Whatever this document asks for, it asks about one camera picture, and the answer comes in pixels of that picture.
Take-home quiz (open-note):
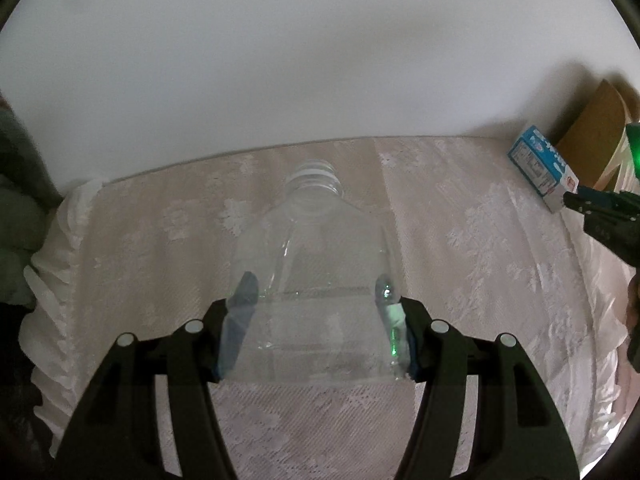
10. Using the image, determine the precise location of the bed with pink sheet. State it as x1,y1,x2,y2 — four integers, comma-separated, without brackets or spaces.
565,205,639,467

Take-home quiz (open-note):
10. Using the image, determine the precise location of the blue white carton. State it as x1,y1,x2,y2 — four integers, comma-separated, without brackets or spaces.
507,123,582,214

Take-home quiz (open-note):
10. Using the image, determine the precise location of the brown cardboard box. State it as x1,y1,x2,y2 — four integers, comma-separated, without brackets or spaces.
554,78,637,190

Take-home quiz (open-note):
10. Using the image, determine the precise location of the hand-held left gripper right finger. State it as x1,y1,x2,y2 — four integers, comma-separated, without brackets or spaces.
374,274,582,480

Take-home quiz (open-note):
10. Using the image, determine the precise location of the white lace cloth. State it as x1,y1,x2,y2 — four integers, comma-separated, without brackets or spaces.
19,135,632,480

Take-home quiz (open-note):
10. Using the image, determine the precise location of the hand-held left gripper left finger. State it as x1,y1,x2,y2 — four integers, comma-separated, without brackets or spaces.
54,272,262,480

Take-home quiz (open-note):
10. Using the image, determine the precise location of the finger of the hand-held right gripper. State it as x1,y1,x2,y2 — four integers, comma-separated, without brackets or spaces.
582,211,640,263
562,185,640,213

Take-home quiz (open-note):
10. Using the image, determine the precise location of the clear plastic bottle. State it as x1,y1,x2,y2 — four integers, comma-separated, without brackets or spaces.
227,159,420,387

